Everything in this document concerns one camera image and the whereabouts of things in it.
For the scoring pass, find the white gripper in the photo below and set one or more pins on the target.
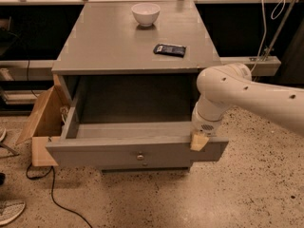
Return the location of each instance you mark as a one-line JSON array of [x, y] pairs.
[[204, 124]]

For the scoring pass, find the grey top drawer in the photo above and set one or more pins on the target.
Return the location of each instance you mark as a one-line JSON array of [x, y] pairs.
[[130, 122]]

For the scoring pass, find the grey drawer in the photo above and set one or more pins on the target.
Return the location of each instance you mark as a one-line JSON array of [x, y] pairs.
[[145, 169], [130, 122]]

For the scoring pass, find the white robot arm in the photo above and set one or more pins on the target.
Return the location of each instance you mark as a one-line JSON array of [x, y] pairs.
[[221, 87]]

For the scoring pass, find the grey bottom drawer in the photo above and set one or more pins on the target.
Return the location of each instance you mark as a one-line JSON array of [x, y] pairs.
[[145, 169]]

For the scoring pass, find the grey drawer cabinet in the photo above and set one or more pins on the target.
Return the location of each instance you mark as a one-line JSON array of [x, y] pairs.
[[106, 40]]

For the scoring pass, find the dark blue snack packet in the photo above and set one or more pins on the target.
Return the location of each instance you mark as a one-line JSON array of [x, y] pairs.
[[170, 50]]

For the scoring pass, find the green snack bag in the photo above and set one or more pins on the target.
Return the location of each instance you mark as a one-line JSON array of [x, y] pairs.
[[64, 113]]

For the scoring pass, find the white bowl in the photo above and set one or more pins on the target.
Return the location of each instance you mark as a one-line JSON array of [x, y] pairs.
[[146, 13]]

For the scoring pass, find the cardboard box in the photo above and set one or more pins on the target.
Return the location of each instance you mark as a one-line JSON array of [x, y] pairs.
[[45, 124]]

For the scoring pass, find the metal stand pole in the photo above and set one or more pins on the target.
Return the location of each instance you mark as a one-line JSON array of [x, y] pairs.
[[285, 6]]

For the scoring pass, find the shoe tip at left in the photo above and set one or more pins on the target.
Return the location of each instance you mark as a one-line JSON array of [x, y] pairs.
[[3, 133]]

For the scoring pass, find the grey knit shoe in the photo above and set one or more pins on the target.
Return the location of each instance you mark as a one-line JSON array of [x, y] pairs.
[[11, 210]]

